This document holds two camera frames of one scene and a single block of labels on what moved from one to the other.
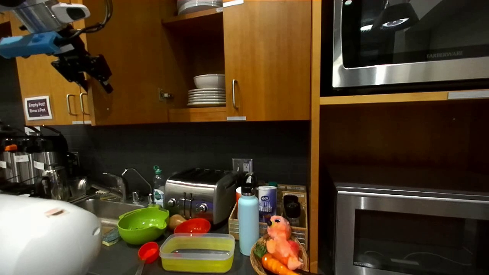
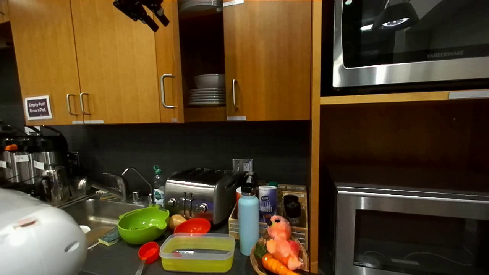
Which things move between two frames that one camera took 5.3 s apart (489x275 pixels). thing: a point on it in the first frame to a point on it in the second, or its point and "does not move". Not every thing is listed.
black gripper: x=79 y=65 to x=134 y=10
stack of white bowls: x=208 y=80 does not move
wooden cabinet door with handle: x=134 y=39 to x=168 y=65
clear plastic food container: x=197 y=253 does not move
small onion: x=175 y=221 does not move
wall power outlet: x=241 y=166 does not move
